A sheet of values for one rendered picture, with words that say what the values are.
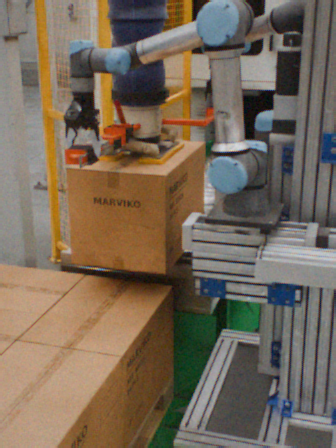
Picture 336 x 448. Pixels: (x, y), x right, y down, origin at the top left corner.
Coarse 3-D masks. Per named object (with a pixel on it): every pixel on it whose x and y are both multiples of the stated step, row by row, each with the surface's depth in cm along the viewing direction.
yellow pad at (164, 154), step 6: (174, 144) 284; (180, 144) 286; (162, 150) 273; (168, 150) 273; (174, 150) 276; (144, 156) 264; (162, 156) 265; (168, 156) 268; (138, 162) 262; (144, 162) 262; (150, 162) 261; (156, 162) 260; (162, 162) 260
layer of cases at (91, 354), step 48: (0, 288) 279; (48, 288) 279; (96, 288) 279; (144, 288) 279; (0, 336) 241; (48, 336) 241; (96, 336) 240; (144, 336) 250; (0, 384) 212; (48, 384) 212; (96, 384) 212; (144, 384) 256; (0, 432) 190; (48, 432) 190; (96, 432) 212
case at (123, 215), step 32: (128, 160) 267; (192, 160) 281; (96, 192) 256; (128, 192) 252; (160, 192) 248; (192, 192) 286; (96, 224) 261; (128, 224) 257; (160, 224) 253; (96, 256) 265; (128, 256) 261; (160, 256) 257
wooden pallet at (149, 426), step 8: (168, 384) 289; (160, 392) 278; (168, 392) 290; (160, 400) 285; (168, 400) 292; (152, 408) 269; (160, 408) 286; (152, 416) 283; (160, 416) 283; (144, 424) 260; (152, 424) 278; (144, 432) 273; (152, 432) 273; (136, 440) 252; (144, 440) 269
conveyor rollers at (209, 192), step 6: (210, 156) 496; (210, 162) 479; (204, 174) 453; (204, 180) 435; (204, 186) 426; (210, 186) 423; (204, 192) 409; (210, 192) 409; (204, 198) 400; (210, 198) 399; (204, 204) 392; (210, 204) 389; (204, 210) 375; (210, 210) 375; (186, 252) 316; (180, 258) 308; (186, 258) 308; (186, 264) 307
